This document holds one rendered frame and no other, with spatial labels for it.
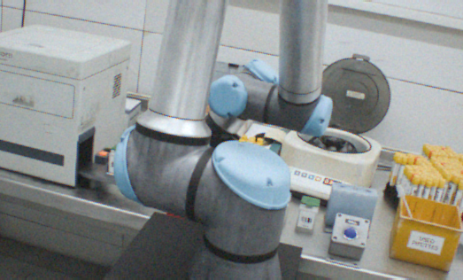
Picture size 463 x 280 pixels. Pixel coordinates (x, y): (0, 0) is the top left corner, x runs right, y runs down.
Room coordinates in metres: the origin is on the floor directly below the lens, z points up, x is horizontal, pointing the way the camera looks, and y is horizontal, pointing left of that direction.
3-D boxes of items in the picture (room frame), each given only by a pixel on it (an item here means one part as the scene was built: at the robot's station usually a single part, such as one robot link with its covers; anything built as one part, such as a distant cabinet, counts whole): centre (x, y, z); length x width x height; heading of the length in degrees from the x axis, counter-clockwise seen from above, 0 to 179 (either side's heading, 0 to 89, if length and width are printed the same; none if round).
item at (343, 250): (1.11, -0.29, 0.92); 0.13 x 0.07 x 0.08; 169
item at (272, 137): (1.54, -0.12, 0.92); 0.24 x 0.12 x 0.10; 169
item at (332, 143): (1.48, -0.29, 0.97); 0.15 x 0.15 x 0.07
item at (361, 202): (1.21, -0.30, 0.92); 0.10 x 0.07 x 0.10; 85
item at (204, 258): (0.81, -0.05, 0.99); 0.15 x 0.15 x 0.10
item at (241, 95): (1.08, -0.02, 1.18); 0.11 x 0.11 x 0.08; 71
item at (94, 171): (1.24, 0.24, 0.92); 0.21 x 0.07 x 0.05; 79
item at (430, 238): (1.15, -0.46, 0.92); 0.13 x 0.13 x 0.10; 76
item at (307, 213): (1.19, -0.21, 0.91); 0.05 x 0.04 x 0.07; 169
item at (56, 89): (1.36, 0.41, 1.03); 0.31 x 0.27 x 0.30; 79
